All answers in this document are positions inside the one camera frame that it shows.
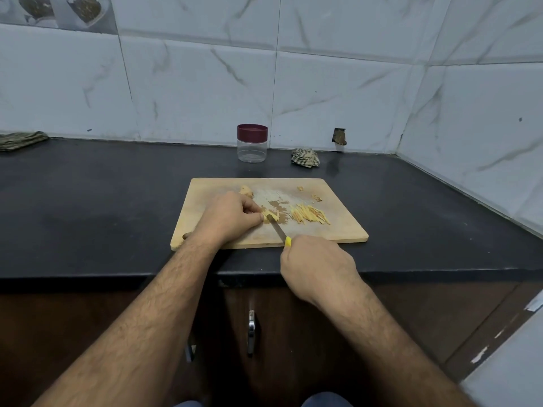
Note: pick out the decorative picture tiles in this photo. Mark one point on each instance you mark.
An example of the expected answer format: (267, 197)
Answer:
(55, 11)

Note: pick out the person's right hand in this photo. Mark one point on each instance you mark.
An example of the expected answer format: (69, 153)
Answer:
(318, 268)

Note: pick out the wooden cutting board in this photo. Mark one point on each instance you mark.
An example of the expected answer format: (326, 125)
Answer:
(191, 220)

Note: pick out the black countertop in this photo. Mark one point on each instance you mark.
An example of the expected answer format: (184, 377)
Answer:
(85, 212)

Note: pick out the pile of ginger strips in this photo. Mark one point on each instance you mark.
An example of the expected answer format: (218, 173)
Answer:
(307, 214)

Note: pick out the person's left forearm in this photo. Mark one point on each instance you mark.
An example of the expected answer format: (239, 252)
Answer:
(127, 335)

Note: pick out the person's right forearm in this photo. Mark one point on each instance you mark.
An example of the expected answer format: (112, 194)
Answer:
(399, 351)

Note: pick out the crumpled patterned cloth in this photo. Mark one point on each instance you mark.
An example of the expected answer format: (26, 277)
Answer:
(305, 157)

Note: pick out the person's left hand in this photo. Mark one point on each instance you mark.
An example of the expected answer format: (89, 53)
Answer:
(227, 218)

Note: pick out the folded green cloth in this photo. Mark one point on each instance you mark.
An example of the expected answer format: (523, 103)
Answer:
(21, 140)

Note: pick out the clear jar maroon lid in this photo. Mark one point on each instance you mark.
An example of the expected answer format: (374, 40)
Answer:
(252, 152)

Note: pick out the small ginger peel scraps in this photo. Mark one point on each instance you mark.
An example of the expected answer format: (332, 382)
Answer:
(310, 195)

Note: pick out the small ginger end piece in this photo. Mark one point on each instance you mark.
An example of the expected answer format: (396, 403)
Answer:
(246, 191)

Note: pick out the brown wooden cabinet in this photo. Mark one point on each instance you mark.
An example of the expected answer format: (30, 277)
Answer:
(85, 343)

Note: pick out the person's blue clothing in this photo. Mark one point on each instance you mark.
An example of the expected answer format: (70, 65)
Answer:
(263, 401)

